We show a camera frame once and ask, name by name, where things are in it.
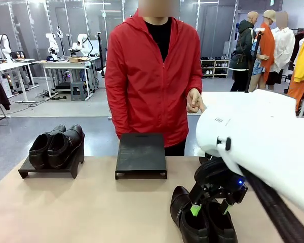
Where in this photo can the flat cardboard box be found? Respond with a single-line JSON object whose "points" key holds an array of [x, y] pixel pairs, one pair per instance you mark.
{"points": [[78, 59]]}

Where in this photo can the long white desk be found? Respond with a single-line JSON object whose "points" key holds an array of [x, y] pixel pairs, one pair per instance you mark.
{"points": [[7, 66]]}

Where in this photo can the black tripod stand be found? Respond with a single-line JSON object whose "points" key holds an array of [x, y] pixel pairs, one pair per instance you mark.
{"points": [[100, 55]]}

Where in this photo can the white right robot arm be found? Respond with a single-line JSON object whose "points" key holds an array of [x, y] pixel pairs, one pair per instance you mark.
{"points": [[258, 136]]}

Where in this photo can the mannequin in yellow jacket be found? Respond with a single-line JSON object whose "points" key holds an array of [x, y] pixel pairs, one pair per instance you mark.
{"points": [[302, 65]]}

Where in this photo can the person's right forearm red sleeve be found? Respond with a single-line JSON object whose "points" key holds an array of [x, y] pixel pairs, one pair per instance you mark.
{"points": [[120, 121]]}

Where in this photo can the mannequin in orange top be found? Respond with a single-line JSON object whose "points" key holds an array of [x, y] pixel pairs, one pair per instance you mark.
{"points": [[266, 50]]}

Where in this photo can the small white robot arm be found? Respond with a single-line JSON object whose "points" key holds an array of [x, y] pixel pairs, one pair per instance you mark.
{"points": [[52, 45]]}

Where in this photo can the black leather ankle shoe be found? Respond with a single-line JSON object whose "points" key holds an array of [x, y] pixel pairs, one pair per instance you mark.
{"points": [[63, 149], [39, 152]]}

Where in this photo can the white shoe rack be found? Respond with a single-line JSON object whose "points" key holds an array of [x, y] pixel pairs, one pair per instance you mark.
{"points": [[214, 68]]}

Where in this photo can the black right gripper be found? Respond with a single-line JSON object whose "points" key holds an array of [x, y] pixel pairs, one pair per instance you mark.
{"points": [[218, 177]]}

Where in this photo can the person's left forearm red sleeve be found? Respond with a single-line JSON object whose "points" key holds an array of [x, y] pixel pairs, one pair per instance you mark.
{"points": [[196, 82]]}

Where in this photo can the person's left hand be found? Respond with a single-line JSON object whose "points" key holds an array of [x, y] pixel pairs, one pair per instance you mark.
{"points": [[195, 102]]}

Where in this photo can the person in red jacket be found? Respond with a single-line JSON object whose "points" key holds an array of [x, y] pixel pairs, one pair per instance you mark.
{"points": [[152, 88]]}

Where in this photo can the grey step stool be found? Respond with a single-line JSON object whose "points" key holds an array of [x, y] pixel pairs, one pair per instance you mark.
{"points": [[78, 91]]}

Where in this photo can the white desk with robots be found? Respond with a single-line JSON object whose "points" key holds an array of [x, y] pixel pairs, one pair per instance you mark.
{"points": [[63, 64]]}

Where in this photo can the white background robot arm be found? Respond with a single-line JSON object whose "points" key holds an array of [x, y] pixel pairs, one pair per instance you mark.
{"points": [[2, 45]]}

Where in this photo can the black metal shoe stand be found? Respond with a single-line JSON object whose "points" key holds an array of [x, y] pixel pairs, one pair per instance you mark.
{"points": [[141, 154], [53, 172]]}

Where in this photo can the figure in white shirt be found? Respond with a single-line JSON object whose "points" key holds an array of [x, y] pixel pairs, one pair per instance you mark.
{"points": [[283, 48]]}

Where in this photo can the mannequin in dark green jacket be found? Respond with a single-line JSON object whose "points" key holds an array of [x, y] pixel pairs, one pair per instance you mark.
{"points": [[243, 50]]}

